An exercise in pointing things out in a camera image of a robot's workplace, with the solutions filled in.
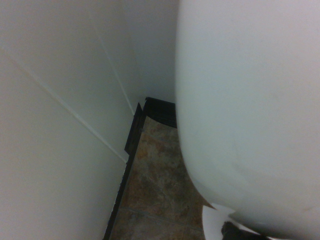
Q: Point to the white toilet bowl with seat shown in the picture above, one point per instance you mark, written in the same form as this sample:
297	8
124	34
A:
212	225

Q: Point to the short black baseboard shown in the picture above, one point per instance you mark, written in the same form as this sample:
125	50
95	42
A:
132	140

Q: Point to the long black baseboard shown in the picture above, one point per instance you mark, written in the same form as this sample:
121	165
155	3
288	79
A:
160	112

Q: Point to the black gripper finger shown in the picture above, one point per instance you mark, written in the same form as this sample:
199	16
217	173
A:
240	231

